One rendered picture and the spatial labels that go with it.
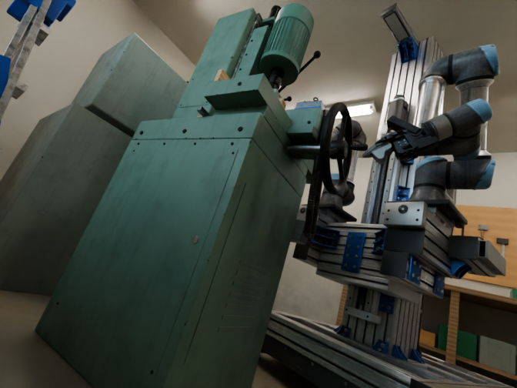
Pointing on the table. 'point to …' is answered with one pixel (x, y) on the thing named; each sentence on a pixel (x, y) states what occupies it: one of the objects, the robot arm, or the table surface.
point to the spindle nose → (276, 77)
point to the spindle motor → (288, 42)
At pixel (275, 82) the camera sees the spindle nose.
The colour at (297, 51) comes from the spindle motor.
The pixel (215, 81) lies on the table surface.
